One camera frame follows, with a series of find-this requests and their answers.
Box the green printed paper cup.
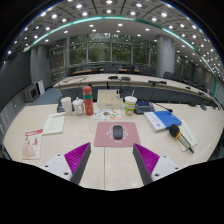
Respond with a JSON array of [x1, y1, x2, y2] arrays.
[[123, 95, 138, 116]]

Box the red bottle with green band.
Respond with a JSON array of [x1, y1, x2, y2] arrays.
[[82, 85, 95, 117]]

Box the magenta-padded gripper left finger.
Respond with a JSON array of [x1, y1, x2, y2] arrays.
[[41, 142, 92, 185]]

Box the red and white leaflet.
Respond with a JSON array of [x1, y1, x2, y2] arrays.
[[21, 128, 44, 161]]

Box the black desk conference unit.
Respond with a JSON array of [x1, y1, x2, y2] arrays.
[[133, 99, 156, 115]]

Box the white cardboard box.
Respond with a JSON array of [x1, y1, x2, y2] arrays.
[[96, 89, 124, 110]]

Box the colourful sticker sheet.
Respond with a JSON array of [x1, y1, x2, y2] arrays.
[[93, 108, 122, 121]]

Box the ceiling lights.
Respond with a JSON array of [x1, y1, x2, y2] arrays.
[[6, 0, 224, 73]]

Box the white paper cup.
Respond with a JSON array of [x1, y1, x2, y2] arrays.
[[60, 96, 74, 116]]

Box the curved conference desk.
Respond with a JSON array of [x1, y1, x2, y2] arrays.
[[53, 73, 219, 106]]

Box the black computer mouse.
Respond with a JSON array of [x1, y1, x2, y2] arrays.
[[112, 124, 124, 140]]

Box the white paper pamphlet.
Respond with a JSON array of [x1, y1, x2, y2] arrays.
[[42, 111, 67, 136]]

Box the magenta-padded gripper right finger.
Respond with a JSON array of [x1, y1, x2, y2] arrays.
[[132, 142, 183, 186]]

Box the blue and white book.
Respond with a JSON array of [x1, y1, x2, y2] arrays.
[[143, 110, 183, 133]]

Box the dark office chairs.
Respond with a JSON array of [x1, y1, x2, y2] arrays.
[[68, 63, 209, 91]]

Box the pink printed mouse pad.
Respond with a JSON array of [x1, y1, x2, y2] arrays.
[[93, 121, 141, 148]]

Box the white booklet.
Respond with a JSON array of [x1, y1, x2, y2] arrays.
[[178, 119, 198, 152]]

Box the black microphone with orange ring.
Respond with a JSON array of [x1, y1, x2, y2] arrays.
[[168, 123, 195, 154]]

